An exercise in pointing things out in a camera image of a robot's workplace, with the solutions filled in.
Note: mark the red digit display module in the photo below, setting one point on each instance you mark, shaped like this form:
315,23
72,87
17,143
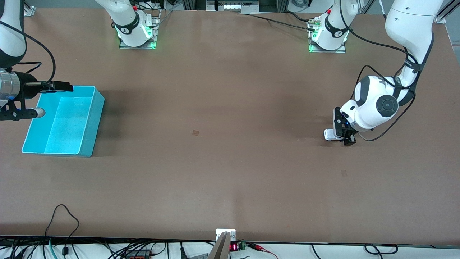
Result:
233,247

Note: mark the red clip lead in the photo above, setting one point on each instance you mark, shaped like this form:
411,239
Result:
259,247

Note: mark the white jeep toy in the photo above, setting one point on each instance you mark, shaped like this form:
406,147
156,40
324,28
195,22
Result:
329,134

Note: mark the aluminium frame rack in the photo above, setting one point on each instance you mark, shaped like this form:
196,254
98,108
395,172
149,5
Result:
233,5

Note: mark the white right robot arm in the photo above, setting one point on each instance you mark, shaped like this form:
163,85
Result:
10,36

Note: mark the grey camera pole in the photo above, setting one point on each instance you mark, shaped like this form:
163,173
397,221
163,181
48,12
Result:
220,250

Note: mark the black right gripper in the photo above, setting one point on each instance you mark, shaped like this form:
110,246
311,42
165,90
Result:
28,88

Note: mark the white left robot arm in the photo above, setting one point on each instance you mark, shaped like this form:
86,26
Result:
406,21

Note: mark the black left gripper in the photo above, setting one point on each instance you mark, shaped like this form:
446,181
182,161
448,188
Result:
349,137

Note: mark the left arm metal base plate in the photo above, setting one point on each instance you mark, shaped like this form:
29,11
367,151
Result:
339,50

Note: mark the small metal corner bracket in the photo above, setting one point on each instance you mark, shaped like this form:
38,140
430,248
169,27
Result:
29,10

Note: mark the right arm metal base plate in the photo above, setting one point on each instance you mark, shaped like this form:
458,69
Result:
155,32

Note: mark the power strip red switches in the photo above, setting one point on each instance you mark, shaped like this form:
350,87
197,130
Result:
138,256

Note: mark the blue plastic bin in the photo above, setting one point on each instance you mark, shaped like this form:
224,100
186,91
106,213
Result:
64,122

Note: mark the green terminal block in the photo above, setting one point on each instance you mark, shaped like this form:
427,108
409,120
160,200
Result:
243,245

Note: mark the white mounting bracket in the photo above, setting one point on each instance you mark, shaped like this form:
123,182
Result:
225,232

